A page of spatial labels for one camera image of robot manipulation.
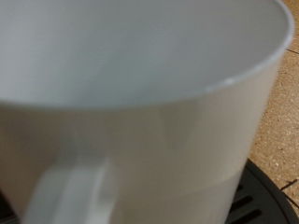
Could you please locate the black Keurig coffee machine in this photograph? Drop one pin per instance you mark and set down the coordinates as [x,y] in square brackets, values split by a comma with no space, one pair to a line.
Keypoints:
[264,199]

